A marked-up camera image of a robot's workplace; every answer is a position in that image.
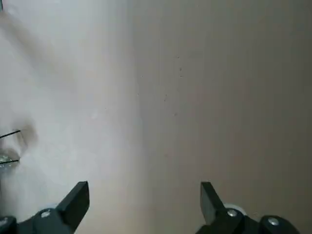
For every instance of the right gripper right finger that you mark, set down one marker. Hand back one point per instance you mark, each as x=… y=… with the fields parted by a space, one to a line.
x=212 y=207

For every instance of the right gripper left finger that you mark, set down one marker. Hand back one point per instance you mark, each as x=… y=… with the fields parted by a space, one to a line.
x=70 y=209

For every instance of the black metal tripod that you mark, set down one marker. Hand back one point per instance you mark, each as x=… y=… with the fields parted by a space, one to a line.
x=11 y=133

